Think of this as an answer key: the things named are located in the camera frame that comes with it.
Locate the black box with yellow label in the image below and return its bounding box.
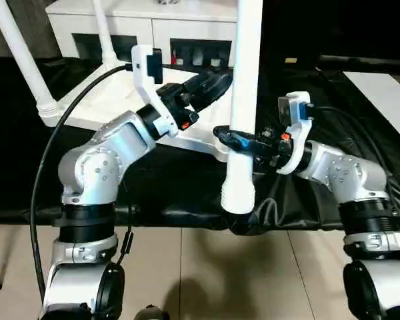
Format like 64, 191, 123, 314
256, 0, 400, 69

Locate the grey curtain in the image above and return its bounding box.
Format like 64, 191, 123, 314
0, 0, 55, 61

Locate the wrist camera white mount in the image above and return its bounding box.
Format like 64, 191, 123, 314
275, 91, 313, 175
131, 43, 181, 140

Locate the thin black wire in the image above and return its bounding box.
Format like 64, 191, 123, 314
114, 185, 137, 268

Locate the white plastic table leg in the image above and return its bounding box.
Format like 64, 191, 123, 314
92, 0, 118, 68
221, 0, 265, 215
0, 0, 60, 128

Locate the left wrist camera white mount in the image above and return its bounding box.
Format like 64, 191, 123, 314
131, 43, 181, 140

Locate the white side table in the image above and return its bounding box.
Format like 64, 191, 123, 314
341, 70, 400, 150

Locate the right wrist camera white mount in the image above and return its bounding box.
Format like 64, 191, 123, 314
275, 91, 313, 175

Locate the black mat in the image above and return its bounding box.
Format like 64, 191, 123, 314
0, 55, 400, 237

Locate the white plastic table top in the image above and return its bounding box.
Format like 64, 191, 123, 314
36, 61, 237, 165

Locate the white cabinet with glass doors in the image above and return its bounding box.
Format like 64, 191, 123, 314
45, 0, 241, 71

